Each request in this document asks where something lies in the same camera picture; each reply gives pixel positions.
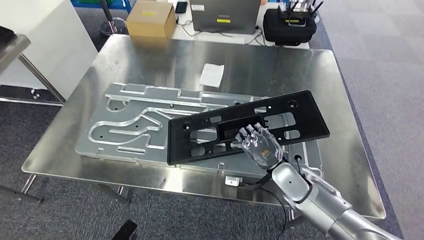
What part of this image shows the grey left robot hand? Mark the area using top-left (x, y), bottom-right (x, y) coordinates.
top-left (111, 219), bottom-right (139, 240)

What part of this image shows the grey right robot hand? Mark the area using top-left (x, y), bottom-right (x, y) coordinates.
top-left (234, 122), bottom-right (285, 170)

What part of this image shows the black plastic panel part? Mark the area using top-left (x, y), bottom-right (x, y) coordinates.
top-left (167, 90), bottom-right (331, 167)

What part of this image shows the stainless steel workbench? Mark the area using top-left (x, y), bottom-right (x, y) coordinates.
top-left (21, 34), bottom-right (387, 221)

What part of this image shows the white paper sheet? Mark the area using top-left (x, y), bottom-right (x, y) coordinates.
top-left (199, 62), bottom-right (225, 89)

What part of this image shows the aluminium fixture plate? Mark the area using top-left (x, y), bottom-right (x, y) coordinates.
top-left (75, 82), bottom-right (325, 180)

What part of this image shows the black carry case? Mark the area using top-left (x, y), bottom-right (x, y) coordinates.
top-left (263, 8), bottom-right (318, 47)

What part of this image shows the grey laptop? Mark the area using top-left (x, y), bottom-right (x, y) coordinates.
top-left (189, 0), bottom-right (263, 35)

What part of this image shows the router with black antennas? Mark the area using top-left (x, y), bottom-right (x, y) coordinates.
top-left (279, 0), bottom-right (325, 28)

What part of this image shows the black smartphone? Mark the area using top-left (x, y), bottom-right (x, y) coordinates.
top-left (174, 0), bottom-right (189, 14)

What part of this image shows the cardboard box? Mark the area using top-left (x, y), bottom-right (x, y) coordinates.
top-left (125, 0), bottom-right (177, 40)

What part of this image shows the blue plastic crate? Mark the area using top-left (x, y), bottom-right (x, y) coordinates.
top-left (70, 0), bottom-right (134, 9)

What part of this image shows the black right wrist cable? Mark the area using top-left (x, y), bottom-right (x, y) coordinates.
top-left (236, 173), bottom-right (289, 240)

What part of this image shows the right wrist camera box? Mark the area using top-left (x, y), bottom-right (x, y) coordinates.
top-left (224, 175), bottom-right (243, 187)

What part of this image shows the stanchion post with clear base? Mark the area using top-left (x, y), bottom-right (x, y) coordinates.
top-left (98, 0), bottom-right (129, 36)

